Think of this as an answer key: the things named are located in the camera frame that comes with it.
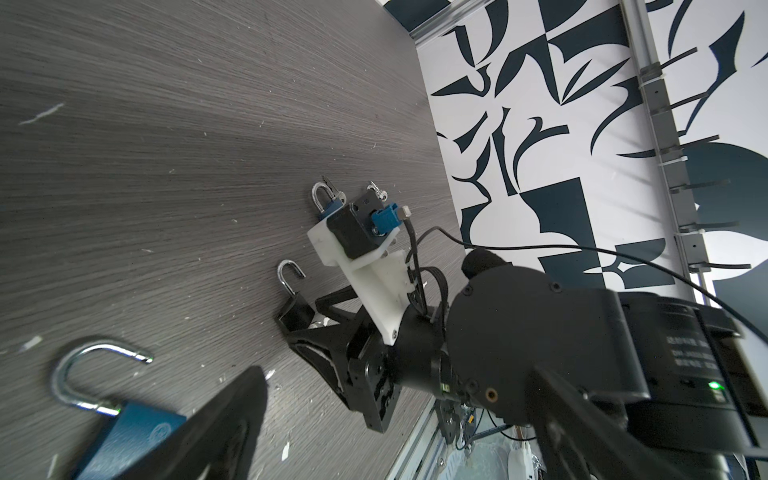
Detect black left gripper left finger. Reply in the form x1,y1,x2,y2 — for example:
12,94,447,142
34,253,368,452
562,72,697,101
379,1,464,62
119,365,268,480

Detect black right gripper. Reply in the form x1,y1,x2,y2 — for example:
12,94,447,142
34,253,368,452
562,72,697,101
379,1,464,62
286,286,401,433

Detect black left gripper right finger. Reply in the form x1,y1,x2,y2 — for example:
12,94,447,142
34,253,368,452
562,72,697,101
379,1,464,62
527,367,684,479

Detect black padlock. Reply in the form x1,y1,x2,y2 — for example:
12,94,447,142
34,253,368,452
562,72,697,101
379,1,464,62
276,259,316,335

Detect blue padlock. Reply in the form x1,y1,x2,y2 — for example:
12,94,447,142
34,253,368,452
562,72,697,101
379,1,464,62
310,181,345,220
50,338,187,479

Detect silver keys of blue padlock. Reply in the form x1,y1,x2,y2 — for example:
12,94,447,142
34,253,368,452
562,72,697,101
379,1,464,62
321,175,347,205

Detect small black padlock locked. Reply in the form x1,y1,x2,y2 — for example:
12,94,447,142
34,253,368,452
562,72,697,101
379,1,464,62
350,189,384,224

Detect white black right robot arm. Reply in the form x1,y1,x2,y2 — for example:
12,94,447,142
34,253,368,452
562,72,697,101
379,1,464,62
277,250,767,479

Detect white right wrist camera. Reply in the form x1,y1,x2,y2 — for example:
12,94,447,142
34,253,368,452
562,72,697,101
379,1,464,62
307,216,415,346

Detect grey wall hook rail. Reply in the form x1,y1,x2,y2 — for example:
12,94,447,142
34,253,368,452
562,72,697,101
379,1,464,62
619,0,752,276

